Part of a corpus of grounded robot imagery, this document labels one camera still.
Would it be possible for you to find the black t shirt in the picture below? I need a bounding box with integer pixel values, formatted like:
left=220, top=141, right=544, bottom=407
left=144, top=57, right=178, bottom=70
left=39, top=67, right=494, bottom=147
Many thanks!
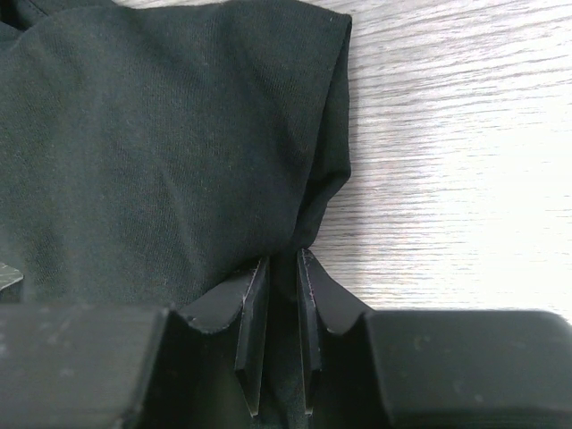
left=1, top=1, right=352, bottom=428

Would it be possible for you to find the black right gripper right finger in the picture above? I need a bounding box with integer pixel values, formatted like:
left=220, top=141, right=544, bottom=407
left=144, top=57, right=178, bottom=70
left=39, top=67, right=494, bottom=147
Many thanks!
left=297, top=250, right=571, bottom=428

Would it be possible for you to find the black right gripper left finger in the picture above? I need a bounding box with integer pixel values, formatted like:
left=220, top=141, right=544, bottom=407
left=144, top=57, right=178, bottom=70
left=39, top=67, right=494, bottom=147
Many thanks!
left=1, top=259, right=269, bottom=428

